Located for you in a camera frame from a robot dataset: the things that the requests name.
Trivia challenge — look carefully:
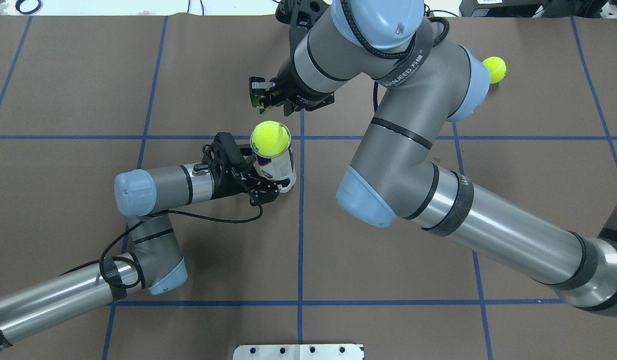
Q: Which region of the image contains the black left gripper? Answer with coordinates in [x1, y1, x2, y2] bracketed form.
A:
[208, 132, 292, 206]

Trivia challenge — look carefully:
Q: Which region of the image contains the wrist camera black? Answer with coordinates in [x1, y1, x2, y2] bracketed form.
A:
[201, 141, 228, 167]
[274, 0, 332, 43]

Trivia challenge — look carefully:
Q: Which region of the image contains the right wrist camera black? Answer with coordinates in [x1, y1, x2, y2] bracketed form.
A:
[274, 0, 332, 43]

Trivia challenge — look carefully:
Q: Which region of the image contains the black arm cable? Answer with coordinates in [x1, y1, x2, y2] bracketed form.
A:
[56, 165, 264, 291]

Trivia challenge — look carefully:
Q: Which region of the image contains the yellow tennis ball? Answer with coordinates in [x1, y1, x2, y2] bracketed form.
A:
[482, 56, 507, 85]
[250, 120, 291, 158]

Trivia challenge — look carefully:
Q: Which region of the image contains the brown paper table cover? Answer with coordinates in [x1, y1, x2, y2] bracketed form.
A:
[0, 14, 617, 360]

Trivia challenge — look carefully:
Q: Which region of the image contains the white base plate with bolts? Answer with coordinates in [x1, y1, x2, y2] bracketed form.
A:
[232, 343, 365, 360]

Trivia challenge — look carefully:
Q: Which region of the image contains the tennis ball can holder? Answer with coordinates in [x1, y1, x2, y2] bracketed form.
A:
[255, 145, 297, 194]

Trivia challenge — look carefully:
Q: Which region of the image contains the blue tape roll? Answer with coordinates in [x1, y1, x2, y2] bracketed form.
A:
[14, 0, 44, 16]

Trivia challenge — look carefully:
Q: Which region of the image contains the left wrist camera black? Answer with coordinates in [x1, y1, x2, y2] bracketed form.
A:
[201, 141, 228, 167]

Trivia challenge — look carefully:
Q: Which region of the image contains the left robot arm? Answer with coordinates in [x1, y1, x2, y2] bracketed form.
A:
[0, 132, 296, 351]

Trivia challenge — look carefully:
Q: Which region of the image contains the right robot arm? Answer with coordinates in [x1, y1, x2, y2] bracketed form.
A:
[249, 0, 617, 317]

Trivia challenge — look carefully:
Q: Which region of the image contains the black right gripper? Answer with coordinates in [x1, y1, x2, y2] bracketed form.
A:
[249, 56, 335, 116]

